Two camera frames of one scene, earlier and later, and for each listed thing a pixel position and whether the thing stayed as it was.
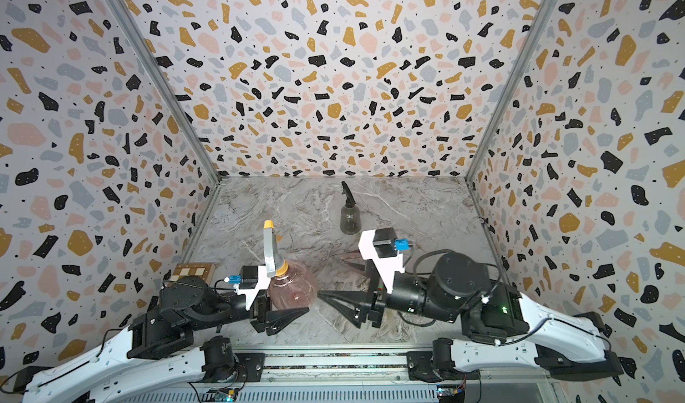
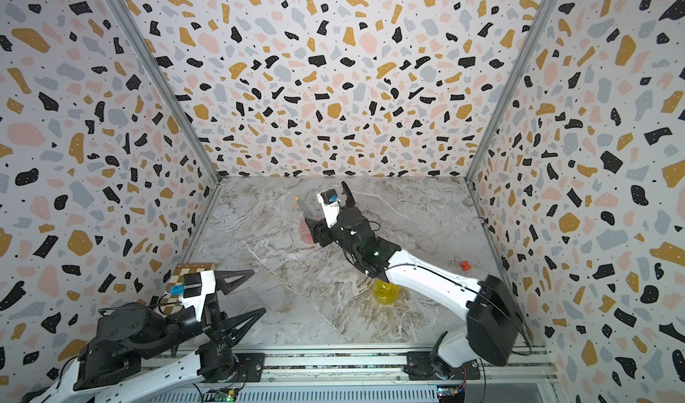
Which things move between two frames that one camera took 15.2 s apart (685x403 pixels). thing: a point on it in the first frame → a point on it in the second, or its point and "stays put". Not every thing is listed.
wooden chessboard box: (204, 270) stays put
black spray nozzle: (350, 201) stays put
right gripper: (374, 308) → (319, 229)
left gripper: (261, 316) → (223, 331)
